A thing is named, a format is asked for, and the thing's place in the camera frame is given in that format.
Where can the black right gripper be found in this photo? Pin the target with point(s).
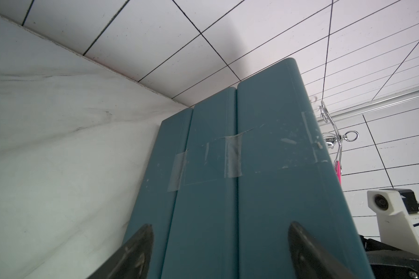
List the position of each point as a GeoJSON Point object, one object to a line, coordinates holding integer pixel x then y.
{"type": "Point", "coordinates": [388, 262]}

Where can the chrome stand with pink cups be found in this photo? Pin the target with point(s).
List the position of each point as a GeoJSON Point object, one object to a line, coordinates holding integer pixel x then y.
{"type": "Point", "coordinates": [336, 139]}

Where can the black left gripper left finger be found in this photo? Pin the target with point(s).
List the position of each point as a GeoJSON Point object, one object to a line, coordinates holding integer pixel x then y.
{"type": "Point", "coordinates": [131, 260]}

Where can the teal drawer cabinet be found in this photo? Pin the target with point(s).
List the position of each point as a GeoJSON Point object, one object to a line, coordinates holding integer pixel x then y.
{"type": "Point", "coordinates": [227, 178]}

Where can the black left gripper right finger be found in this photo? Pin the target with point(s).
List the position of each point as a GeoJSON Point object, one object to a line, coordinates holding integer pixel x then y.
{"type": "Point", "coordinates": [310, 259]}

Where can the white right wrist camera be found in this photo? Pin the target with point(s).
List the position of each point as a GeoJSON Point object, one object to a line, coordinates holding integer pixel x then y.
{"type": "Point", "coordinates": [395, 223]}

